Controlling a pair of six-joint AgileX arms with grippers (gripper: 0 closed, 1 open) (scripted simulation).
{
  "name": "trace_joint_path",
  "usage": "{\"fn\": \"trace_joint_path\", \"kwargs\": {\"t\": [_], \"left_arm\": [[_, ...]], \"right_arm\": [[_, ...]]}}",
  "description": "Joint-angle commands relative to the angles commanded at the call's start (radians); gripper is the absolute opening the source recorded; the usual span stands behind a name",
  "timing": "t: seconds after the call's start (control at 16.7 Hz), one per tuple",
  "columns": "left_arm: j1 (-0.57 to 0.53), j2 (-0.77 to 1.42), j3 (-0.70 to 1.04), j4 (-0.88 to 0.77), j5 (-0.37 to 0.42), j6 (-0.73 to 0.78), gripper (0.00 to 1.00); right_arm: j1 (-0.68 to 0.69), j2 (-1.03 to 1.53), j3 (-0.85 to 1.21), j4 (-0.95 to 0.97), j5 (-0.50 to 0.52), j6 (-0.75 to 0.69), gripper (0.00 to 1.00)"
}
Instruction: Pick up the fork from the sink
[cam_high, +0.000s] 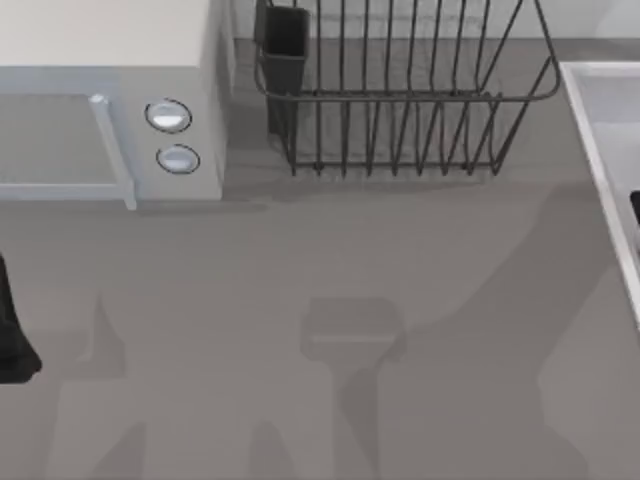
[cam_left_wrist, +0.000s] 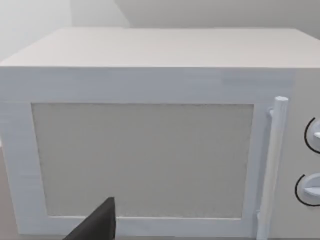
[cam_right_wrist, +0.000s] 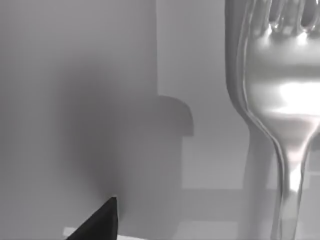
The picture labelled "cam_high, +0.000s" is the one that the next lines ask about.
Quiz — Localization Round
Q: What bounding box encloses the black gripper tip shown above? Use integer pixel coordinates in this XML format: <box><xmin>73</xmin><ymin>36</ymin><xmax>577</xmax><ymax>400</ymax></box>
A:
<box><xmin>0</xmin><ymin>254</ymin><xmax>43</xmax><ymax>385</ymax></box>

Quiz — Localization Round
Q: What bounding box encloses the microwave door handle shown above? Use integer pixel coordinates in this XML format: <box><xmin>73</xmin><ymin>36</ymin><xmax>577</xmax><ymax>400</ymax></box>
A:
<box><xmin>88</xmin><ymin>93</ymin><xmax>138</xmax><ymax>210</ymax></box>

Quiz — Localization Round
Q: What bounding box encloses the large round microwave knob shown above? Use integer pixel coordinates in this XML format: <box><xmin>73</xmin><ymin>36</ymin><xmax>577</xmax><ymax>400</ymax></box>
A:
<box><xmin>144</xmin><ymin>98</ymin><xmax>194</xmax><ymax>135</ymax></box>

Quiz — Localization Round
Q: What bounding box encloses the pale microwave oven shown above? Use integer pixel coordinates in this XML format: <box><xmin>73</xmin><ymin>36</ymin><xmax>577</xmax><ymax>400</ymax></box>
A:
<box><xmin>0</xmin><ymin>0</ymin><xmax>236</xmax><ymax>211</ymax></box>

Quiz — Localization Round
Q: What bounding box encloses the small round microwave knob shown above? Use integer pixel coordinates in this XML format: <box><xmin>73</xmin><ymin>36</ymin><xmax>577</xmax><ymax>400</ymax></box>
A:
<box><xmin>155</xmin><ymin>143</ymin><xmax>202</xmax><ymax>175</ymax></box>

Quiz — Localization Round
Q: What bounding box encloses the white sink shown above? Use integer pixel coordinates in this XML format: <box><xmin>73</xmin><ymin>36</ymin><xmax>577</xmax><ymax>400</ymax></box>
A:
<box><xmin>558</xmin><ymin>60</ymin><xmax>640</xmax><ymax>332</ymax></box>

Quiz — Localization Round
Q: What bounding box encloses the dark wire dish rack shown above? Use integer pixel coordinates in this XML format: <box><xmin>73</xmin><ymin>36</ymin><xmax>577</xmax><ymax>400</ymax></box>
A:
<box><xmin>253</xmin><ymin>0</ymin><xmax>561</xmax><ymax>178</ymax></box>

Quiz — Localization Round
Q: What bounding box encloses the microwave oven door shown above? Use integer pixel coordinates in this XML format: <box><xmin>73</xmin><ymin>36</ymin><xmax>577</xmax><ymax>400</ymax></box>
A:
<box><xmin>0</xmin><ymin>92</ymin><xmax>137</xmax><ymax>210</ymax></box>

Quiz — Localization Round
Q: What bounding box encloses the dark cutlery holder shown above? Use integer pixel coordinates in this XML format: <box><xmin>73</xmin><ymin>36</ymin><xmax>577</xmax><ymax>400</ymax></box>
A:
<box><xmin>254</xmin><ymin>0</ymin><xmax>311</xmax><ymax>135</ymax></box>

